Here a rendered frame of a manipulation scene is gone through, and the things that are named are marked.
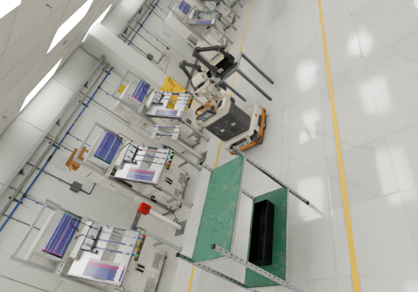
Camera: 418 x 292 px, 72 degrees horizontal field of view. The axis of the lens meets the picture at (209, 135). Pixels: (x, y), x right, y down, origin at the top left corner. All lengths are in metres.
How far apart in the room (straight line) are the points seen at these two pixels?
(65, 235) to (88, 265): 0.49
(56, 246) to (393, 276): 3.60
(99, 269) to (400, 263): 3.25
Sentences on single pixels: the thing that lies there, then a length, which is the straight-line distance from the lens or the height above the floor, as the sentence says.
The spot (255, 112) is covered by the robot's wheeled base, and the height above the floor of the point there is 0.26.
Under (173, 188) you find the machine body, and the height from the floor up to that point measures 0.26.
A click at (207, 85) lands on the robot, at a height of 1.05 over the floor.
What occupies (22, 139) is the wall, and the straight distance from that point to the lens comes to 6.27.
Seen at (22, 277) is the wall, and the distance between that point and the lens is 5.75.
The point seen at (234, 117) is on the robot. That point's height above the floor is 0.58.
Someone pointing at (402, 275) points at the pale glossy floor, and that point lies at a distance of 2.56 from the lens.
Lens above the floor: 2.28
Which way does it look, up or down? 23 degrees down
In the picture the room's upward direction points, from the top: 54 degrees counter-clockwise
